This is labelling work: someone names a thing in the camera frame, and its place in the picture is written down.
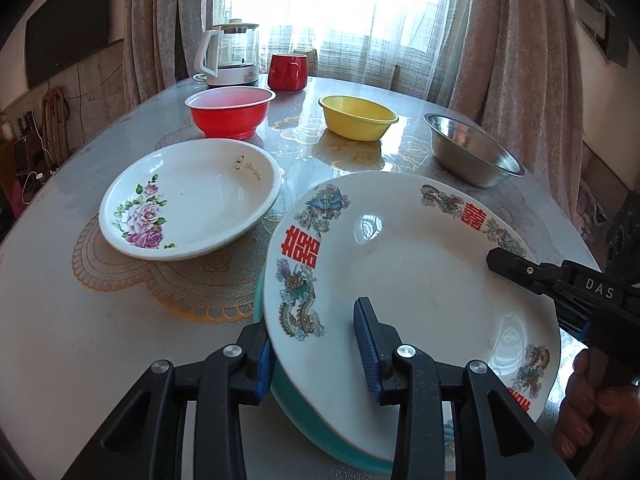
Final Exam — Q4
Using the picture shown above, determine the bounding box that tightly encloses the red enamel mug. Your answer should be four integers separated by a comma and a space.
267, 53, 308, 92

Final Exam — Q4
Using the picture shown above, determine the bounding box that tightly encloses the large dragon print plate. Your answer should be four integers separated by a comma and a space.
253, 171, 562, 476

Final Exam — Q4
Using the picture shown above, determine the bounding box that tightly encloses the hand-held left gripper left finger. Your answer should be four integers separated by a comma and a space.
100, 324, 275, 480

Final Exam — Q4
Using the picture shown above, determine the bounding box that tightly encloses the white rose print plate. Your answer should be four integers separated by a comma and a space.
98, 138, 282, 261

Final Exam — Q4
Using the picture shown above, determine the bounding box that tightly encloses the white sheer curtain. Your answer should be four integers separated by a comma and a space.
220, 0, 481, 106

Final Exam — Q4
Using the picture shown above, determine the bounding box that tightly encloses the yellow plastic bowl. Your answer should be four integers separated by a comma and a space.
318, 95, 399, 142

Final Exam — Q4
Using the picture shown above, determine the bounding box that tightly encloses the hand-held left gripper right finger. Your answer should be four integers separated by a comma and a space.
352, 296, 576, 480

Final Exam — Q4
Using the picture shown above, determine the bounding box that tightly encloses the black wall television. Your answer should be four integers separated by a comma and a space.
25, 0, 113, 88

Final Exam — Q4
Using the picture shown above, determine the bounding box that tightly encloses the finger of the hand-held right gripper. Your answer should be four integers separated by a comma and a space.
486, 247, 566, 296
552, 295, 593, 347

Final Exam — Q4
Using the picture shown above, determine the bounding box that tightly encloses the white glass electric kettle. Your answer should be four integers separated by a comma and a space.
193, 20, 261, 87

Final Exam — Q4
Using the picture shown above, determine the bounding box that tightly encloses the grey lace tablecloth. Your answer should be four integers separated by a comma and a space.
0, 75, 616, 480

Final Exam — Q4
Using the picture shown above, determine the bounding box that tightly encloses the grey wall box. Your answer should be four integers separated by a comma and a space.
575, 0, 632, 68

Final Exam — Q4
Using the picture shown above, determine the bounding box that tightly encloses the red plastic bowl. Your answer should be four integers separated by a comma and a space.
184, 86, 277, 141

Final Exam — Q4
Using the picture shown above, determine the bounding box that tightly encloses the beige heavy curtain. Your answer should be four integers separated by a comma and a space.
122, 0, 226, 111
445, 0, 586, 211

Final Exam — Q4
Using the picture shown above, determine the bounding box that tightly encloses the stainless steel bowl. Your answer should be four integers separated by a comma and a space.
423, 112, 525, 189

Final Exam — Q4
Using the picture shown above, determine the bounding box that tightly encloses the person's right hand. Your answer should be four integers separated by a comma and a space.
552, 349, 640, 461

